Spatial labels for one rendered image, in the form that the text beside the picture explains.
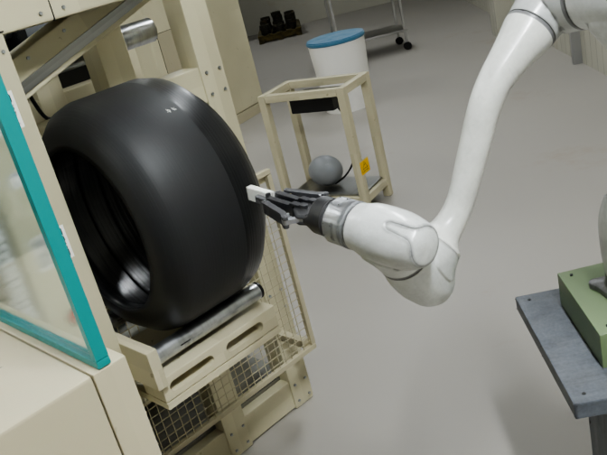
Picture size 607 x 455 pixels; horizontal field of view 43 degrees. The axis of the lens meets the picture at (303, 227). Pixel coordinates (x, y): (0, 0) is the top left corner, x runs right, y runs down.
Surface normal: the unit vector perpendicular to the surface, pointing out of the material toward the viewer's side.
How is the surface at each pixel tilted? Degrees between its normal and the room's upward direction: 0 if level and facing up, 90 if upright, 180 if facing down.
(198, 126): 50
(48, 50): 90
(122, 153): 58
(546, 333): 0
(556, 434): 0
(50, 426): 90
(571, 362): 0
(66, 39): 90
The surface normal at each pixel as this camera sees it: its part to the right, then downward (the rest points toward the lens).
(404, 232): -0.33, -0.39
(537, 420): -0.23, -0.90
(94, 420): 0.69, 0.11
